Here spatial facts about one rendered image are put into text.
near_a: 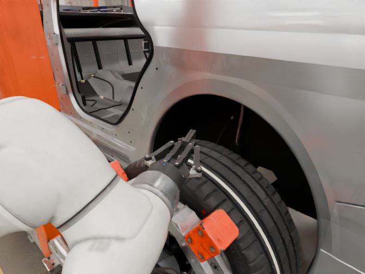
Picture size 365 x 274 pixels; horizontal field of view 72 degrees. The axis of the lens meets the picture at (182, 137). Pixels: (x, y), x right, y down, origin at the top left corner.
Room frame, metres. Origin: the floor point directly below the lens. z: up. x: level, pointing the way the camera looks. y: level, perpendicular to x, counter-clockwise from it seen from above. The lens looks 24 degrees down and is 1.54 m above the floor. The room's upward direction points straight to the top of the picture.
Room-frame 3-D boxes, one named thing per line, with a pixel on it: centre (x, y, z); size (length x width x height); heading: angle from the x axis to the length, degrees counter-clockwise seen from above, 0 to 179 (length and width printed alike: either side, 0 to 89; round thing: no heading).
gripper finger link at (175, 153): (0.49, 0.02, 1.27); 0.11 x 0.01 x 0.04; 164
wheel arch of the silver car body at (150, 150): (0.95, -0.23, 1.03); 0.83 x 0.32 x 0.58; 48
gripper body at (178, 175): (0.42, 0.03, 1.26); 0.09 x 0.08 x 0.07; 162
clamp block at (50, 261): (0.50, 0.34, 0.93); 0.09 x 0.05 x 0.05; 138
